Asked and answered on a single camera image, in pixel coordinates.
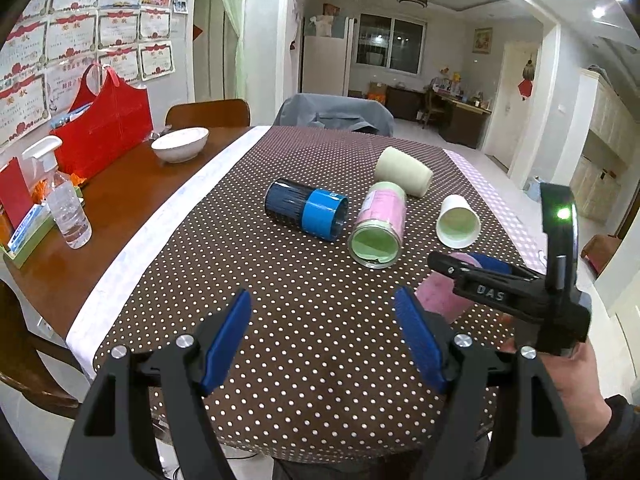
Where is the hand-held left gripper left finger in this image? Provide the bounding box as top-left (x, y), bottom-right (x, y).
top-left (62, 287), bottom-right (253, 480)

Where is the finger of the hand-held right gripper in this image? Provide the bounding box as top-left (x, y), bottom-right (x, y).
top-left (426, 251), bottom-right (532, 307)
top-left (472, 253), bottom-right (546, 281)

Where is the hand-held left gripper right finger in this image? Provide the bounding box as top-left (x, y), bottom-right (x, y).
top-left (393, 286), bottom-right (588, 480)

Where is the person's right forearm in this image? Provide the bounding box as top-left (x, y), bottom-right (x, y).
top-left (579, 394), bottom-right (640, 480)

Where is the white cup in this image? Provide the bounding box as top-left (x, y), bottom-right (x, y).
top-left (436, 195), bottom-right (482, 249)

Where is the pink and green cup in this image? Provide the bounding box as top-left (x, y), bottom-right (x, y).
top-left (347, 181), bottom-right (407, 267)

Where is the cream cup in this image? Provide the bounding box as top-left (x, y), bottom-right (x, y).
top-left (375, 146), bottom-right (434, 198)

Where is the dark cup with blue band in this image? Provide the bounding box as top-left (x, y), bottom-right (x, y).
top-left (264, 178), bottom-right (349, 244)

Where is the person's right hand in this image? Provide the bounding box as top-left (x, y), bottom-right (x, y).
top-left (500, 310), bottom-right (613, 448)

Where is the brown polka dot tablecloth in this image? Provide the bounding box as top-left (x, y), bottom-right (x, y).
top-left (66, 125), bottom-right (547, 462)

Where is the cream wardrobe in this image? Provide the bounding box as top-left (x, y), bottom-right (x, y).
top-left (569, 66), bottom-right (640, 238)

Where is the white door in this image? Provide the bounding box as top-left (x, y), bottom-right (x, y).
top-left (499, 42), bottom-right (542, 173)

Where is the dark wooden desk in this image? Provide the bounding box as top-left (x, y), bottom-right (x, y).
top-left (439, 91), bottom-right (494, 149)

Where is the dark desk chair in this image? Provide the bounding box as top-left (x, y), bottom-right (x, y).
top-left (419, 87), bottom-right (447, 129)

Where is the red hanging ornament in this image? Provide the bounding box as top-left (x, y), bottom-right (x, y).
top-left (517, 57), bottom-right (536, 102)

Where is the brown wooden chair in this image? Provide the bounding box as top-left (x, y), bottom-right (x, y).
top-left (164, 98), bottom-right (251, 130)
top-left (0, 280), bottom-right (87, 407)

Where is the white bowl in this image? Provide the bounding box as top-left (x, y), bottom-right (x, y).
top-left (151, 127), bottom-right (210, 164)

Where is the clear spray bottle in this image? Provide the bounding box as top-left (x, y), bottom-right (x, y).
top-left (22, 136), bottom-right (93, 250)

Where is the grey covered chair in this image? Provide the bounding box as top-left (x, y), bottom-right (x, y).
top-left (272, 93), bottom-right (396, 137)

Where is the window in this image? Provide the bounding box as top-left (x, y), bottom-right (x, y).
top-left (352, 12), bottom-right (429, 77)

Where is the red bag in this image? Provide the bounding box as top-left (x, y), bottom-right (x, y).
top-left (50, 63), bottom-right (154, 182)

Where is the white refrigerator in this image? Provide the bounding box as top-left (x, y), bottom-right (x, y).
top-left (303, 35), bottom-right (349, 97)

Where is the red envelope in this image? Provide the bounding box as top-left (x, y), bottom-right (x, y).
top-left (0, 157), bottom-right (34, 227)

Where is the green curtain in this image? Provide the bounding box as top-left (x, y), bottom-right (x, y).
top-left (209, 0), bottom-right (249, 102)

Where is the wall picture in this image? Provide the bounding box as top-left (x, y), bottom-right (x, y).
top-left (472, 27), bottom-right (494, 55)

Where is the wall of framed certificates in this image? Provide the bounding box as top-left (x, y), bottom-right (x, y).
top-left (0, 0), bottom-right (190, 148)

